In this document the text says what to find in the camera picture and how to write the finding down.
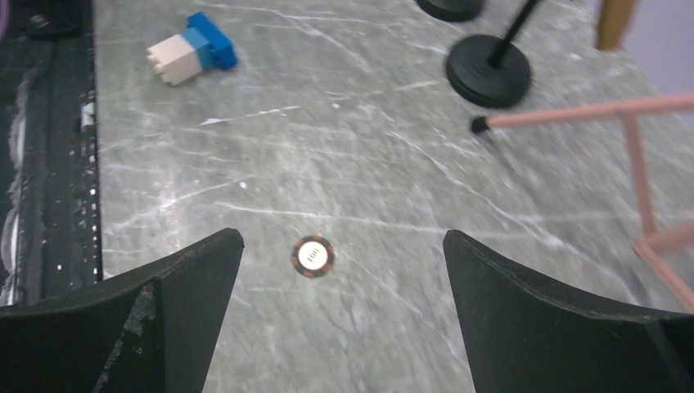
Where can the blue white toy brick block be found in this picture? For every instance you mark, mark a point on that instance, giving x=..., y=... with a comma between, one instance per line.
x=198, y=48

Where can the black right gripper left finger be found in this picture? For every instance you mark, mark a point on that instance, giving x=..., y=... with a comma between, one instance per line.
x=151, y=329

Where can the pink music stand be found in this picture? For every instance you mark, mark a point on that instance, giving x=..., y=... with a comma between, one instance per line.
x=585, y=169

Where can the black round-base clip mic stand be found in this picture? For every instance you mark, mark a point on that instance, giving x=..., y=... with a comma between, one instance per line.
x=490, y=71

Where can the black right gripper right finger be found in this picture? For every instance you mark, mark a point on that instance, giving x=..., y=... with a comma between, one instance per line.
x=524, y=331

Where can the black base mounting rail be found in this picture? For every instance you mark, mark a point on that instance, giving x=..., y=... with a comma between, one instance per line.
x=50, y=208

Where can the gold microphone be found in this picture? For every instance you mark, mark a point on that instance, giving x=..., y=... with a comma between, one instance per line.
x=613, y=22

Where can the brown poker chip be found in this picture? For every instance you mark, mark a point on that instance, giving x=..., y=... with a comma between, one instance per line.
x=313, y=256

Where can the black round-base fork mic stand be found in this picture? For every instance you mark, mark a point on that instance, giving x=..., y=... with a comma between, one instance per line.
x=452, y=10

